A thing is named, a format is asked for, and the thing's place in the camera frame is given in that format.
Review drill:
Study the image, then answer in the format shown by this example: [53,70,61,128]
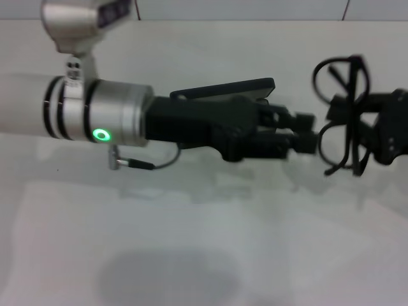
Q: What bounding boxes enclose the black glasses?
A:
[312,54,372,177]

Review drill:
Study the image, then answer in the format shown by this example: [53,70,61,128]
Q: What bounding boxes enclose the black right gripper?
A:
[327,88,408,166]

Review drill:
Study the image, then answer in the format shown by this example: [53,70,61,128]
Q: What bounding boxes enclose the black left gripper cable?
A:
[110,145,182,172]

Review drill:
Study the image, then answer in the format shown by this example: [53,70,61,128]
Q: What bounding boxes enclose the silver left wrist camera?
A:
[41,0,133,89]

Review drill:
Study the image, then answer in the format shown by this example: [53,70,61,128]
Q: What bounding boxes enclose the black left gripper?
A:
[145,94,290,162]

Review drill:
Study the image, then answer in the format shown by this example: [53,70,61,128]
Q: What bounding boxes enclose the black glasses case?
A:
[170,77,275,103]

